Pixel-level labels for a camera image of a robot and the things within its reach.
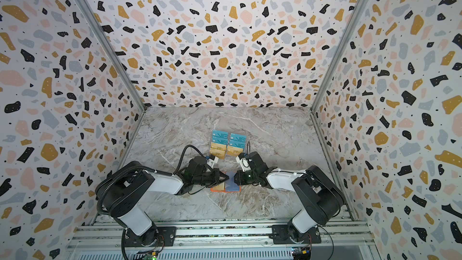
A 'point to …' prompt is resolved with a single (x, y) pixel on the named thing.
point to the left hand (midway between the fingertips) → (232, 176)
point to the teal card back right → (235, 138)
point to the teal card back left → (220, 133)
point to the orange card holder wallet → (228, 186)
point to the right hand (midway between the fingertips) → (232, 177)
